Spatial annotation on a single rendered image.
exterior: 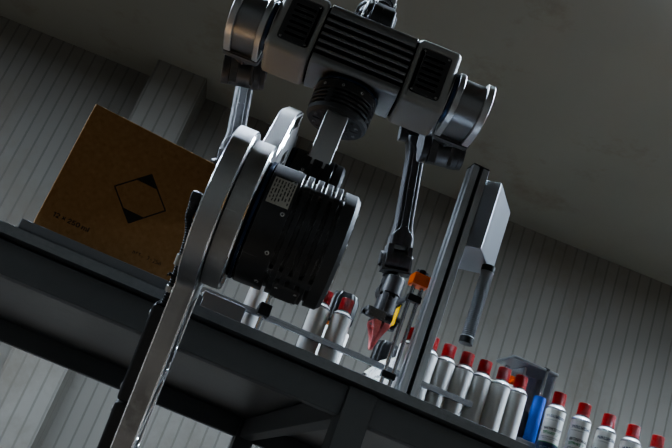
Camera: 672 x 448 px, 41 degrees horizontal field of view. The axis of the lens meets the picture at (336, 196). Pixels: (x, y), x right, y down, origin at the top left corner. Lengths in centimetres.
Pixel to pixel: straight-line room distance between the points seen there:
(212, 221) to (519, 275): 437
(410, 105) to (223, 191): 77
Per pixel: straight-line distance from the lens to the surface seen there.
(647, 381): 564
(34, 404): 476
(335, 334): 219
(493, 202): 225
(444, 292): 215
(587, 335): 553
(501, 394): 233
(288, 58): 187
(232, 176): 117
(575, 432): 243
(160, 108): 515
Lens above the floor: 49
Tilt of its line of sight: 21 degrees up
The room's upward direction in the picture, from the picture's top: 21 degrees clockwise
